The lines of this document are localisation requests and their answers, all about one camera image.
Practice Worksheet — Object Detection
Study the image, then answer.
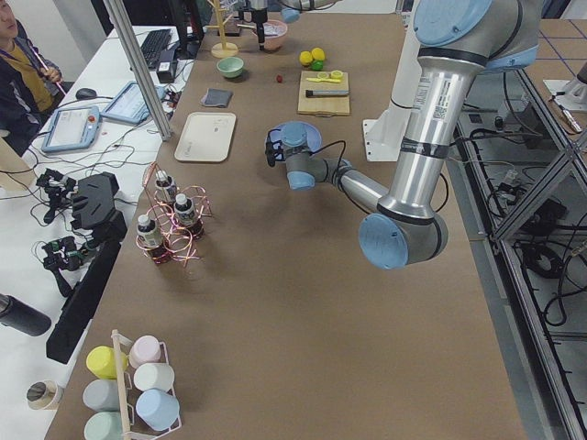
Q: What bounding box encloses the tape roll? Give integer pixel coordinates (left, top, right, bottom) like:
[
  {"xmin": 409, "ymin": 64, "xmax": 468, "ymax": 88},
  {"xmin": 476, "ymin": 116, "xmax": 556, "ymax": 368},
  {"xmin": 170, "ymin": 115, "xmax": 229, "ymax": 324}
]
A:
[{"xmin": 26, "ymin": 380, "xmax": 63, "ymax": 410}]

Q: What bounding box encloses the white wire cup rack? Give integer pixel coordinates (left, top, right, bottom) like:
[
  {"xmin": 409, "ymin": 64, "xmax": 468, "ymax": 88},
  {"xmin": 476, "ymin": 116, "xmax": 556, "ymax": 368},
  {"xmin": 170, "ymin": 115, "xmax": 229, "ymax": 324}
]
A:
[{"xmin": 111, "ymin": 330, "xmax": 183, "ymax": 439}]

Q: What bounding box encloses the blue cup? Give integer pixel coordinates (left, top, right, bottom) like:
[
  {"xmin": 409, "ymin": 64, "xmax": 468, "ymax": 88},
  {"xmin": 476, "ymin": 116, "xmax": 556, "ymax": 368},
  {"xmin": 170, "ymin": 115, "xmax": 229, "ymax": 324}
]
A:
[{"xmin": 136, "ymin": 389, "xmax": 180, "ymax": 431}]

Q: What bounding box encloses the mint cup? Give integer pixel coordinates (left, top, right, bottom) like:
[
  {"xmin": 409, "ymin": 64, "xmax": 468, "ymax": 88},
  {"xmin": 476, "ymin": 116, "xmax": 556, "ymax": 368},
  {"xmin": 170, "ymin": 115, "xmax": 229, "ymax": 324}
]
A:
[{"xmin": 83, "ymin": 412, "xmax": 123, "ymax": 440}]

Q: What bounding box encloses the grey folded cloth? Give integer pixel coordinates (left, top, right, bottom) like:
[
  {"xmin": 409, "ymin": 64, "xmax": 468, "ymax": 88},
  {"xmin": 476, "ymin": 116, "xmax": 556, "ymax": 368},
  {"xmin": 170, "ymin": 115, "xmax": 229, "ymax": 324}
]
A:
[{"xmin": 201, "ymin": 88, "xmax": 233, "ymax": 108}]

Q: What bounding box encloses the black thermos bottle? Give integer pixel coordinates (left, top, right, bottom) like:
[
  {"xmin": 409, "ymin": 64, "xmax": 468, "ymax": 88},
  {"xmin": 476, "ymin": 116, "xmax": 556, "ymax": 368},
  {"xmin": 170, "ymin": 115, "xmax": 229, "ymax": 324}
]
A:
[{"xmin": 1, "ymin": 294, "xmax": 51, "ymax": 336}]

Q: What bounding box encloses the mint green bowl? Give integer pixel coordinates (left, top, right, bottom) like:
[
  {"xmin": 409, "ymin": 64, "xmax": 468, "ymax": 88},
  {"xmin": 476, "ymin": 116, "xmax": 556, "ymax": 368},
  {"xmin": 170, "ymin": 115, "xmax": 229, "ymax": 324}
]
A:
[{"xmin": 216, "ymin": 56, "xmax": 245, "ymax": 79}]

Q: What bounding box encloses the pink cup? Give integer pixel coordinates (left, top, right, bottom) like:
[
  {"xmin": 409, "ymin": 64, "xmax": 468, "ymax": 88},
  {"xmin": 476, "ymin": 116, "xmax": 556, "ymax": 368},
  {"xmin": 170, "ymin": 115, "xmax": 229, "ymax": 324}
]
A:
[{"xmin": 128, "ymin": 335, "xmax": 161, "ymax": 369}]

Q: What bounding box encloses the wooden cutting board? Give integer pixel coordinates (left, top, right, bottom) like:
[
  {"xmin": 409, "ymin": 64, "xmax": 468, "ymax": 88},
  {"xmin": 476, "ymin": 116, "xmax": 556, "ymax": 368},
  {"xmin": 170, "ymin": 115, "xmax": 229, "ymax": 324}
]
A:
[{"xmin": 297, "ymin": 70, "xmax": 350, "ymax": 116}]

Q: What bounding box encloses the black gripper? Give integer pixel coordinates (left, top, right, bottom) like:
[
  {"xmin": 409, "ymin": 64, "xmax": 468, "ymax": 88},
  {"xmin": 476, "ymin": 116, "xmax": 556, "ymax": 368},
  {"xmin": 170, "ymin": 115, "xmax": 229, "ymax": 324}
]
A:
[
  {"xmin": 264, "ymin": 129, "xmax": 285, "ymax": 167},
  {"xmin": 238, "ymin": 5, "xmax": 268, "ymax": 50}
]

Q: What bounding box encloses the blue plastic bowl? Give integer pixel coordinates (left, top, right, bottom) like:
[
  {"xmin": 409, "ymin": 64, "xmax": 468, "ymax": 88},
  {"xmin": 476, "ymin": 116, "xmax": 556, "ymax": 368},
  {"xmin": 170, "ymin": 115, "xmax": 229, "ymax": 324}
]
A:
[{"xmin": 265, "ymin": 121, "xmax": 322, "ymax": 152}]

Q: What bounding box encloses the bottle white cap far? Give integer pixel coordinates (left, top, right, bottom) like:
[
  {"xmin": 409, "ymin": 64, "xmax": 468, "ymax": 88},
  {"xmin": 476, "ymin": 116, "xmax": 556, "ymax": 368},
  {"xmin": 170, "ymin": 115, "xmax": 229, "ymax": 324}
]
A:
[{"xmin": 155, "ymin": 170, "xmax": 177, "ymax": 202}]

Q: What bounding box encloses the person in dark jacket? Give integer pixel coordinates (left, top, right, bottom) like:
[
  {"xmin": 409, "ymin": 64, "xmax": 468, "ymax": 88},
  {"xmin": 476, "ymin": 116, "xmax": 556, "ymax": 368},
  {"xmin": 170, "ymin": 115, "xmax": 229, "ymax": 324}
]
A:
[{"xmin": 1, "ymin": 1, "xmax": 64, "ymax": 156}]

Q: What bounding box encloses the teach pendant with red button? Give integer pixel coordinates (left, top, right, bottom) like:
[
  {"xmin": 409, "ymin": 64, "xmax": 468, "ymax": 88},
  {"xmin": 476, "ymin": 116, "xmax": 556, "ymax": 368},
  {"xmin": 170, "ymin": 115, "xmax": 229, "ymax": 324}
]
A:
[{"xmin": 41, "ymin": 105, "xmax": 101, "ymax": 153}]

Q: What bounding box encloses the grey cup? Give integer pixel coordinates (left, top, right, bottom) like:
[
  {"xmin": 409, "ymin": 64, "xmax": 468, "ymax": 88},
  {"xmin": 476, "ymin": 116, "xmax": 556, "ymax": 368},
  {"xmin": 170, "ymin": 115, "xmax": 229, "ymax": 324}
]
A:
[{"xmin": 83, "ymin": 379, "xmax": 119, "ymax": 412}]

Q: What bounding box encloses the wooden mug tree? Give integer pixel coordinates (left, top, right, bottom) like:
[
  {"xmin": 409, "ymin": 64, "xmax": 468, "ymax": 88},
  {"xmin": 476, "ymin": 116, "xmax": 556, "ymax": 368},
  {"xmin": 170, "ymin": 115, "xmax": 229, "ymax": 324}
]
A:
[{"xmin": 206, "ymin": 0, "xmax": 238, "ymax": 59}]

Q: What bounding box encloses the yellow lemon near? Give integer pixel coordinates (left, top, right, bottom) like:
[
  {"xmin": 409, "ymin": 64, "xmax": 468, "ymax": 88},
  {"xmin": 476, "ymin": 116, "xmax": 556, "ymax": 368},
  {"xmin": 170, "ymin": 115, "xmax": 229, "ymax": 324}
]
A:
[{"xmin": 298, "ymin": 51, "xmax": 314, "ymax": 66}]

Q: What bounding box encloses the yellow lemon far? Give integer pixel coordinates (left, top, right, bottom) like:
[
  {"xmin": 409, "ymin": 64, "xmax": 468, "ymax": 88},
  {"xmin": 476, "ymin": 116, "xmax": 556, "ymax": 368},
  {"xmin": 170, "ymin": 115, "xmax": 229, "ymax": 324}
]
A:
[{"xmin": 311, "ymin": 48, "xmax": 326, "ymax": 61}]

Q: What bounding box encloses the white cup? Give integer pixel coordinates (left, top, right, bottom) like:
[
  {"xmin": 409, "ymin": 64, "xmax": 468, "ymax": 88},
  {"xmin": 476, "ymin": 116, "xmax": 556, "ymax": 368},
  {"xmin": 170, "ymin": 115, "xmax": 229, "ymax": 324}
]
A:
[{"xmin": 133, "ymin": 363, "xmax": 175, "ymax": 392}]

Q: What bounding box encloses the aluminium frame post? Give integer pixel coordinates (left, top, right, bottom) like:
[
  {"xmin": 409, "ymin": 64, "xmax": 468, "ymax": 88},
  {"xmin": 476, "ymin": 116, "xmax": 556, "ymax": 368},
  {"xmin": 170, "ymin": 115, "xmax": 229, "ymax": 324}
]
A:
[{"xmin": 104, "ymin": 0, "xmax": 172, "ymax": 141}]

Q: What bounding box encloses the bottle white cap middle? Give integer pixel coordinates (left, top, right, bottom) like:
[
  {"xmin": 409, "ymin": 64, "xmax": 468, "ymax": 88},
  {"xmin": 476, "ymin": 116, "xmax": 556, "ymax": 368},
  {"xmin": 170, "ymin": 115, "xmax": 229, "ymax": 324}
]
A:
[{"xmin": 173, "ymin": 192, "xmax": 197, "ymax": 227}]

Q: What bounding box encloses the green lime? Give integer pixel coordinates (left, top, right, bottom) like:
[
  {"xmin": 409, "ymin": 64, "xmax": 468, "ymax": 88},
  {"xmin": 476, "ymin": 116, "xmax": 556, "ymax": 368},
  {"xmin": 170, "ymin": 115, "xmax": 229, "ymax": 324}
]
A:
[{"xmin": 309, "ymin": 60, "xmax": 324, "ymax": 72}]

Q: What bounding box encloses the cream rabbit tray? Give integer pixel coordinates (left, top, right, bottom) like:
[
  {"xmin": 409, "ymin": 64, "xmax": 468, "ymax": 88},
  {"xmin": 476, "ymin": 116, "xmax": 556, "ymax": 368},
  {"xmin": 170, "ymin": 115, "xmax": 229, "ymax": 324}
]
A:
[{"xmin": 174, "ymin": 112, "xmax": 237, "ymax": 163}]

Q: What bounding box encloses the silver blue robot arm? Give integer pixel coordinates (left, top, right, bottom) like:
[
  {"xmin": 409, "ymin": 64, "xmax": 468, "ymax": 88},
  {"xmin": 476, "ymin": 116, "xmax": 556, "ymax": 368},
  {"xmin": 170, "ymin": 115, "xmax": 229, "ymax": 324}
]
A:
[
  {"xmin": 236, "ymin": 0, "xmax": 338, "ymax": 50},
  {"xmin": 265, "ymin": 1, "xmax": 542, "ymax": 270}
]

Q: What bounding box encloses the pink bowl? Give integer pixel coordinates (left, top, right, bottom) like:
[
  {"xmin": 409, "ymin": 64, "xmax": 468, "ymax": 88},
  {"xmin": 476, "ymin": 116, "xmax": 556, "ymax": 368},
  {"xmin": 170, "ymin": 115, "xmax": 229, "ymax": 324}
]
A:
[{"xmin": 261, "ymin": 19, "xmax": 288, "ymax": 51}]

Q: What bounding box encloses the steel black handled rod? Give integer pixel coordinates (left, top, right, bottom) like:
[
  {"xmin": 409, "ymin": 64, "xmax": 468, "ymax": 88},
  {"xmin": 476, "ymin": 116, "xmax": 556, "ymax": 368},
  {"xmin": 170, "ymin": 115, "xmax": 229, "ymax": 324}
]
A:
[{"xmin": 305, "ymin": 90, "xmax": 349, "ymax": 98}]

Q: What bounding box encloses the copper wire bottle rack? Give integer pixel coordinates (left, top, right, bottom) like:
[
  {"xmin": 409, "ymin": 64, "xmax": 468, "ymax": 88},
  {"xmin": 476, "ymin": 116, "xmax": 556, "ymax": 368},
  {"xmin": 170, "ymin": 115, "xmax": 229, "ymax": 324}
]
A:
[{"xmin": 135, "ymin": 162, "xmax": 213, "ymax": 267}]

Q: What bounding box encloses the yellow plastic knife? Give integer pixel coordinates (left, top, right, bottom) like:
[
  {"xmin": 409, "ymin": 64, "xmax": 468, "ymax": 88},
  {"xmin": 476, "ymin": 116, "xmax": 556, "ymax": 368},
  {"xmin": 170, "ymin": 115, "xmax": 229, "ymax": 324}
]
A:
[{"xmin": 305, "ymin": 76, "xmax": 342, "ymax": 83}]

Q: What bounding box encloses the yellow lemon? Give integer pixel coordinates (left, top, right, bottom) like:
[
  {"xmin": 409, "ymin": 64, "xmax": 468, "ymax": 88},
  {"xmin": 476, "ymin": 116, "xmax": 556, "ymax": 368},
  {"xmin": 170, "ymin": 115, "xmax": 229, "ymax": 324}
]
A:
[
  {"xmin": 311, "ymin": 48, "xmax": 326, "ymax": 61},
  {"xmin": 298, "ymin": 51, "xmax": 314, "ymax": 66}
]

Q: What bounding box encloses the black keyboard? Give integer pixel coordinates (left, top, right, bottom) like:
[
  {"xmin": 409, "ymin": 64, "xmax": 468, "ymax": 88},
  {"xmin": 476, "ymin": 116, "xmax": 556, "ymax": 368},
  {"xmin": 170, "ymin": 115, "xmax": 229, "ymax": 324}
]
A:
[{"xmin": 140, "ymin": 28, "xmax": 172, "ymax": 70}]

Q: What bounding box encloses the yellow cup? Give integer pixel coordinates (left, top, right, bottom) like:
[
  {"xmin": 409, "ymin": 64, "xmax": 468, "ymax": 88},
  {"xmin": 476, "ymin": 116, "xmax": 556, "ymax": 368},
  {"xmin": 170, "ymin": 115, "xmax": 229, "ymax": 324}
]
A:
[{"xmin": 85, "ymin": 346, "xmax": 117, "ymax": 380}]

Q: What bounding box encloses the black computer mouse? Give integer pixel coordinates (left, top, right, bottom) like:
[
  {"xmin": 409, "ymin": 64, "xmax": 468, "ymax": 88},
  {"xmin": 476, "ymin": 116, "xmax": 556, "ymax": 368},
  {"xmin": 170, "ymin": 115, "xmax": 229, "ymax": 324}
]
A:
[{"xmin": 75, "ymin": 87, "xmax": 98, "ymax": 101}]

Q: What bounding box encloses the bottle white cap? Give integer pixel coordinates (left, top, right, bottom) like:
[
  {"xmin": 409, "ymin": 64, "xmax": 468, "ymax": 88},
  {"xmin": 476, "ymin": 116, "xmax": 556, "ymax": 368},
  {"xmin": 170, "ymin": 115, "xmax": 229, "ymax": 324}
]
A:
[
  {"xmin": 155, "ymin": 170, "xmax": 177, "ymax": 202},
  {"xmin": 173, "ymin": 192, "xmax": 197, "ymax": 227},
  {"xmin": 137, "ymin": 214, "xmax": 163, "ymax": 249}
]

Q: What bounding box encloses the bottle white cap near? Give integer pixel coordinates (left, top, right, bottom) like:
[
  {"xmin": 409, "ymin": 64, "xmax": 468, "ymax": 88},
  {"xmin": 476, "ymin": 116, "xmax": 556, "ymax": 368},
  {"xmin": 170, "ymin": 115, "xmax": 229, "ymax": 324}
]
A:
[{"xmin": 137, "ymin": 214, "xmax": 163, "ymax": 249}]

